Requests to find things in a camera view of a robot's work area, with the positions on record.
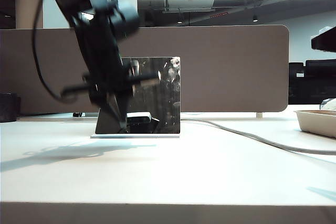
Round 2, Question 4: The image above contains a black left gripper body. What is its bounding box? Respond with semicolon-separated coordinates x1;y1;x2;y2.
61;8;161;107

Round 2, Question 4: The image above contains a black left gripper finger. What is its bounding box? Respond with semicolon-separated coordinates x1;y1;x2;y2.
111;93;129;124
99;102;126;131

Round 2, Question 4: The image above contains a square mirror with white base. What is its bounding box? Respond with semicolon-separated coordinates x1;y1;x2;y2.
90;56;182;139

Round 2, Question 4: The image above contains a black cup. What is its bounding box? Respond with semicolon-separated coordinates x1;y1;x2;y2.
0;92;22;123

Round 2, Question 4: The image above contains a brown desk partition panel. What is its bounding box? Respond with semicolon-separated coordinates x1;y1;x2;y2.
0;24;290;116

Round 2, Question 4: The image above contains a beige pulp tray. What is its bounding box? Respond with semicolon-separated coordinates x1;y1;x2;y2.
293;109;336;139

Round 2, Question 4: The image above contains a black desk monitor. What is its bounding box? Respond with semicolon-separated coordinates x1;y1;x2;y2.
305;59;336;78

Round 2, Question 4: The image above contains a white crumpled bag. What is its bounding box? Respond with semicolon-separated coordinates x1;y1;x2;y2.
319;98;336;111

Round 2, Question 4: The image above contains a black slanted panel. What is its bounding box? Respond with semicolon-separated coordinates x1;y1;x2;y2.
310;26;336;52

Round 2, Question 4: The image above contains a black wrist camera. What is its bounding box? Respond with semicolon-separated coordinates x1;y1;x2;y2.
109;0;141;38

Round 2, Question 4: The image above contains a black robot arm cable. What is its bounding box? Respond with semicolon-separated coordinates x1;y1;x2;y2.
31;0;78;104

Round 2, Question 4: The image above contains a grey cable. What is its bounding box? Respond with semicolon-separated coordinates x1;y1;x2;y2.
181;119;336;156

